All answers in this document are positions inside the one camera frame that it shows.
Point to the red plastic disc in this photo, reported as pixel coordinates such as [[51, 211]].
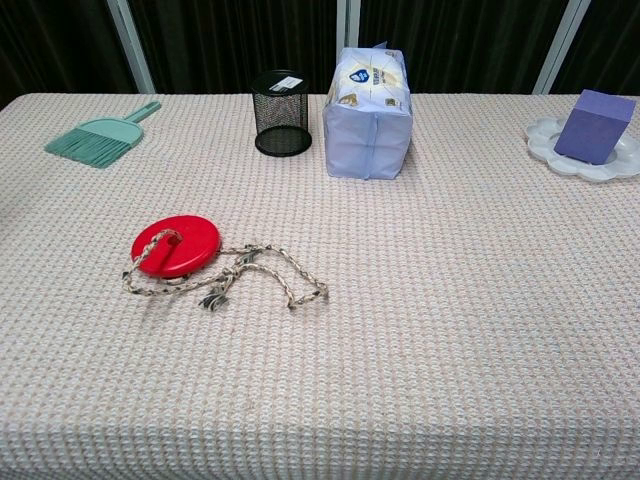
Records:
[[192, 245]]

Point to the teal hand brush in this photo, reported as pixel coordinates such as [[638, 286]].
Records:
[[102, 140]]

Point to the pink waffle tablecloth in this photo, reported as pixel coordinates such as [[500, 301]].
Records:
[[320, 325]]

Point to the pale blue tissue pack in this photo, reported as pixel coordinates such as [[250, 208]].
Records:
[[369, 125]]

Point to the black mesh pen holder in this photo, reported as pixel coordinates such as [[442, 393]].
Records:
[[281, 117]]

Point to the dark curtain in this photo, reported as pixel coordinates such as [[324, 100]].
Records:
[[230, 40]]

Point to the white flower-shaped plate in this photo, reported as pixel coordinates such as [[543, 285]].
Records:
[[545, 140]]

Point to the purple block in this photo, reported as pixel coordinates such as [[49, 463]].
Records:
[[592, 130]]

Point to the grey metal frame post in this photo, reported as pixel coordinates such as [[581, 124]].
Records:
[[131, 45], [348, 30], [560, 47]]

